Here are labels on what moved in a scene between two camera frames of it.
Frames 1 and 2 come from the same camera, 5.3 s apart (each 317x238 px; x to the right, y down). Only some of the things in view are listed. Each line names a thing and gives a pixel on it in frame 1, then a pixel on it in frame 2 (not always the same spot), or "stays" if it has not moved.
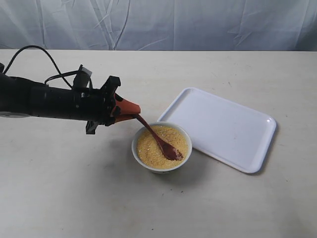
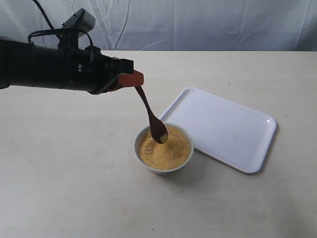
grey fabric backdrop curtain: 197,25 stays
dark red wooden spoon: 170,151 to 159,132
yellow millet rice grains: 151,153 stays
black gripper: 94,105 to 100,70
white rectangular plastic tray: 231,132 stays
